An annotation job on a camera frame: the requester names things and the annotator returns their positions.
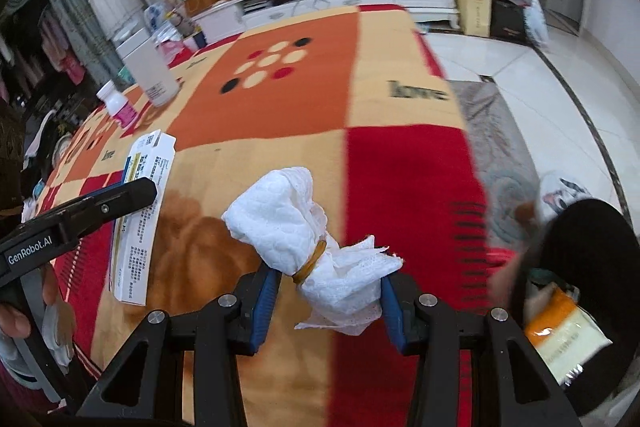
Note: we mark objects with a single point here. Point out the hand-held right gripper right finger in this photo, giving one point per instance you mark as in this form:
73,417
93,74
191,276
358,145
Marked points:
392,317

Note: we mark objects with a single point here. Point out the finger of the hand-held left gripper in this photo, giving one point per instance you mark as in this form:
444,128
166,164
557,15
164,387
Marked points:
115,207

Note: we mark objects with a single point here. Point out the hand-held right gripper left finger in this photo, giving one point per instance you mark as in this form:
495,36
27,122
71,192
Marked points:
265,312

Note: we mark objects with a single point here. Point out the white and blue medicine box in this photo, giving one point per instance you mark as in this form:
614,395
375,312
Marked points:
140,257

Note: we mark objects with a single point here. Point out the yellow rubber band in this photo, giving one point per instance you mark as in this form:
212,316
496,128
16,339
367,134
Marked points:
312,263

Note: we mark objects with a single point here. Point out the white tissue bundle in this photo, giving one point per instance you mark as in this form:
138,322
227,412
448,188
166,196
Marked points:
280,217

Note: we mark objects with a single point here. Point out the yellow striped snack bag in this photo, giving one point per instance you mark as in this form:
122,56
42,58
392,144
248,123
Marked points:
565,337

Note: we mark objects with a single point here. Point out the black trash bin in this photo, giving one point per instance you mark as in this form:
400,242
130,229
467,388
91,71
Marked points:
590,247

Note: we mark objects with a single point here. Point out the person's left hand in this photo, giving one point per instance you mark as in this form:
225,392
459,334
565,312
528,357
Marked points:
12,322

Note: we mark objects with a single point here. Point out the white bottle with pink label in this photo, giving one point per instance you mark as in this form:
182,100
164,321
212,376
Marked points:
120,107

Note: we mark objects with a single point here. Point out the tall white bottle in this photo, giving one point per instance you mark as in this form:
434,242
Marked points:
150,72

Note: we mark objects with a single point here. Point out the pink hanging clothes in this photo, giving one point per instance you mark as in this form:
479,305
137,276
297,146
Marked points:
65,57

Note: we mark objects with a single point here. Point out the white printed plastic bag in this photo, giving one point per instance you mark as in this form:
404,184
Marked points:
156,18

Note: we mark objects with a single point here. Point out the grey patterned rug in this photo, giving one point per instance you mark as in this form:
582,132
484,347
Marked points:
495,147

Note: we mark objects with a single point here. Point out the grey green curtain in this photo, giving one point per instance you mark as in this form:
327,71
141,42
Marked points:
75,7

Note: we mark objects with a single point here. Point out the white patterned slipper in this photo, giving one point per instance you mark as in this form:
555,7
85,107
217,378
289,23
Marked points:
562,192

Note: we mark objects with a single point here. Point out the orange box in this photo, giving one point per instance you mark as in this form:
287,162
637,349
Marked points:
200,2

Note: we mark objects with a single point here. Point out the cream cardboard box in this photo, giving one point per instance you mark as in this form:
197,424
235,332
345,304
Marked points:
475,14

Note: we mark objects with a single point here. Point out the black paper bag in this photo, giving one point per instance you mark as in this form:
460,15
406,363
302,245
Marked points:
507,19

